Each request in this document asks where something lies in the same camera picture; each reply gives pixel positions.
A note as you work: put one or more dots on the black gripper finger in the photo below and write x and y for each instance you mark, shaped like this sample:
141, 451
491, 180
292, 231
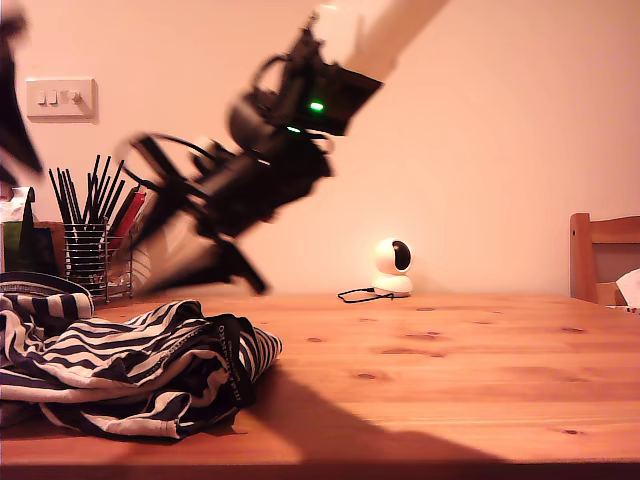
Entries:
200, 265
6, 175
165, 220
15, 115

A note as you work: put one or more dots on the navy white striped t-shirt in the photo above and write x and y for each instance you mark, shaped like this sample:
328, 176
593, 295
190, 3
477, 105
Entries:
125, 360

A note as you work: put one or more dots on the red sleeve pack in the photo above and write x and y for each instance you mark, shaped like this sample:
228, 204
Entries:
127, 212

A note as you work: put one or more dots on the thin black stick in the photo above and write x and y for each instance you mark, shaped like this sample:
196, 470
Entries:
59, 197
75, 196
70, 197
92, 185
115, 201
102, 185
113, 187

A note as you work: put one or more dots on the green carton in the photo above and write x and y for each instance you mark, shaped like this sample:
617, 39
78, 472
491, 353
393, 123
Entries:
25, 245

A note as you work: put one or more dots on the brown wooden block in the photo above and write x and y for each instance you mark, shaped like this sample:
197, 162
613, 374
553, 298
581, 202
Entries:
59, 245

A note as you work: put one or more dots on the wooden chair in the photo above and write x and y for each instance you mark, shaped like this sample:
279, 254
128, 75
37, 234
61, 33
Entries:
580, 260

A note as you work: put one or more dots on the white tissue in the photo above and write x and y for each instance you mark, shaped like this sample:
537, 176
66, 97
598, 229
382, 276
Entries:
629, 287

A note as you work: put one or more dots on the white light switch plate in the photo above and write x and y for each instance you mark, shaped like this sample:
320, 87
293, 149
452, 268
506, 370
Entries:
60, 99

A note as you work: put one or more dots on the white dome security camera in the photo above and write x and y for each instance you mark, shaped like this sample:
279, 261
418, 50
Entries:
392, 260

